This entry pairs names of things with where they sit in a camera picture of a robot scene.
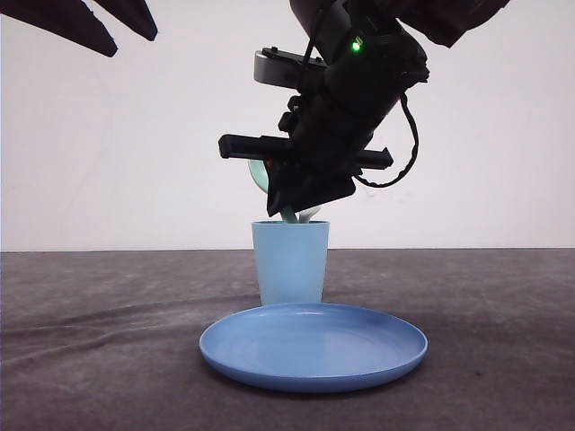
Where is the dark grey tablecloth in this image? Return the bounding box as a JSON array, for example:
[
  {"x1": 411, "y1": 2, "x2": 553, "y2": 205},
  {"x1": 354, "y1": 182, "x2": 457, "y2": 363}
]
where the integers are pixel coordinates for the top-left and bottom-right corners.
[{"x1": 1, "y1": 249, "x2": 574, "y2": 430}]

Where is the white plastic fork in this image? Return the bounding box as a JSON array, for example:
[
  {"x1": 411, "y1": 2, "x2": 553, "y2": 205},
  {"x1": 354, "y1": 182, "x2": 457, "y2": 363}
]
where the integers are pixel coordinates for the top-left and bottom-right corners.
[{"x1": 297, "y1": 206, "x2": 322, "y2": 224}]

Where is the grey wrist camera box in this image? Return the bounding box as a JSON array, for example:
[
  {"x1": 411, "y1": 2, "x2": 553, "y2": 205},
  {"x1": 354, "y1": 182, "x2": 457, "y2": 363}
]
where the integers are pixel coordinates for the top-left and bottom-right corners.
[{"x1": 253, "y1": 47, "x2": 328, "y2": 92}]

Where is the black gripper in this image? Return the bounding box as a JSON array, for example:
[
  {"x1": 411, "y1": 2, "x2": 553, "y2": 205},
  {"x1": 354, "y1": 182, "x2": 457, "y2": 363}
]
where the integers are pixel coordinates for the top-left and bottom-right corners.
[{"x1": 218, "y1": 31, "x2": 429, "y2": 216}]

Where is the light blue plastic cup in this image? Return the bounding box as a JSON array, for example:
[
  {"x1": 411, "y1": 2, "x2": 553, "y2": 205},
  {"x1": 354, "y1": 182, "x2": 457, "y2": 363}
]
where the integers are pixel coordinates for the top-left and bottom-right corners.
[{"x1": 252, "y1": 221, "x2": 330, "y2": 305}]

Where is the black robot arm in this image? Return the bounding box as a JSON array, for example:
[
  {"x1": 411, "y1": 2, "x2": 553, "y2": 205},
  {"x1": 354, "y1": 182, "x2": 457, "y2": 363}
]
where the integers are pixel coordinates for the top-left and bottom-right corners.
[{"x1": 218, "y1": 1, "x2": 503, "y2": 215}]

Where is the blue plastic plate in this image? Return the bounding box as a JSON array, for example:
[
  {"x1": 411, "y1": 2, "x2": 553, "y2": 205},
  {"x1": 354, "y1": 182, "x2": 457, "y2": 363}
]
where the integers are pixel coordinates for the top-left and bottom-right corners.
[{"x1": 199, "y1": 303, "x2": 429, "y2": 393}]

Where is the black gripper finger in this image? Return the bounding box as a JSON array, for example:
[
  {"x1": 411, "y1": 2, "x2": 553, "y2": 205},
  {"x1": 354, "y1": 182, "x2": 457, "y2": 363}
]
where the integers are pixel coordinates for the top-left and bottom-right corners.
[
  {"x1": 1, "y1": 0, "x2": 118, "y2": 57},
  {"x1": 83, "y1": 0, "x2": 158, "y2": 41}
]

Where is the black cable on right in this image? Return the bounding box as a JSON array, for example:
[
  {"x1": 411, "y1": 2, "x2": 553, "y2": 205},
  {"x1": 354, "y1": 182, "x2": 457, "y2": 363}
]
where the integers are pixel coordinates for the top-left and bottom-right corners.
[{"x1": 354, "y1": 89, "x2": 420, "y2": 189}]

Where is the mint green plastic spoon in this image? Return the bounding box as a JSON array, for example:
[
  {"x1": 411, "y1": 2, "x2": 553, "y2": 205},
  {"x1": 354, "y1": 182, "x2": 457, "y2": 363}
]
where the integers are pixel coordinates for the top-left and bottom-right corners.
[{"x1": 248, "y1": 160, "x2": 298, "y2": 224}]

